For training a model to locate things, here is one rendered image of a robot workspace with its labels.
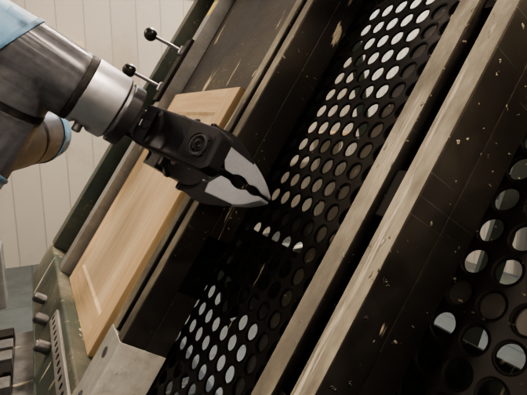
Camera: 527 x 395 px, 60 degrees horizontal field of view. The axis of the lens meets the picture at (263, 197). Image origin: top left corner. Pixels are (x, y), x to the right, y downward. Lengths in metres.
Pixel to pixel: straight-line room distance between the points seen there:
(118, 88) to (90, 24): 3.94
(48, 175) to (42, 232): 0.50
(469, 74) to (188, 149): 0.26
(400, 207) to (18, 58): 0.37
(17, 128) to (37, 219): 3.93
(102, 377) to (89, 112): 0.34
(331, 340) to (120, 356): 0.38
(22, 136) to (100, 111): 0.08
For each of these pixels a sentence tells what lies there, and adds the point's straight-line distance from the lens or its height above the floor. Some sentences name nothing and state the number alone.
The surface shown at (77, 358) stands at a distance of 0.90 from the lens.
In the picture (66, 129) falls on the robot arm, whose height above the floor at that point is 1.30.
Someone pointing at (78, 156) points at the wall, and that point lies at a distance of 4.38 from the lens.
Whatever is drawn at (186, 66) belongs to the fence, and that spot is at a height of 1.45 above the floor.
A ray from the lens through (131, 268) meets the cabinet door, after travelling 0.90.
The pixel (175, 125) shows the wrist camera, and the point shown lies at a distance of 0.49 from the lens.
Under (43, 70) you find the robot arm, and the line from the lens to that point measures 0.50.
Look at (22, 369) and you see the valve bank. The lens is 1.25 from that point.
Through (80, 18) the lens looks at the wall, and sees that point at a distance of 4.44.
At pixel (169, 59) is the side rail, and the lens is 1.59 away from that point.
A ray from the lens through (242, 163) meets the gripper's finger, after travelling 0.56.
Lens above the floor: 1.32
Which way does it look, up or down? 11 degrees down
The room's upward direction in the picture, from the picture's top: straight up
